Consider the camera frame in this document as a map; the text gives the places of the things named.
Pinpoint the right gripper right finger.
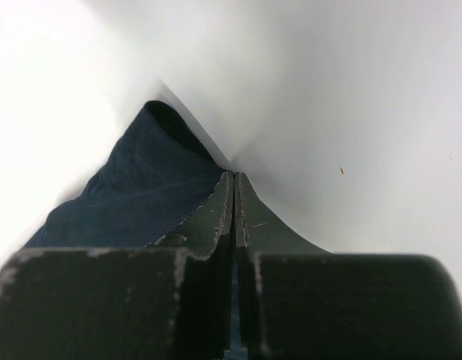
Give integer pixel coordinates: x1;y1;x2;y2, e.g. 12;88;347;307
234;172;462;359

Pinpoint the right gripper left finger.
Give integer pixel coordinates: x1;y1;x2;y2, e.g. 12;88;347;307
0;172;233;359

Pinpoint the navy jersey tank top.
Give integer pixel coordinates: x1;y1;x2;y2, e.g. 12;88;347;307
26;100;224;248

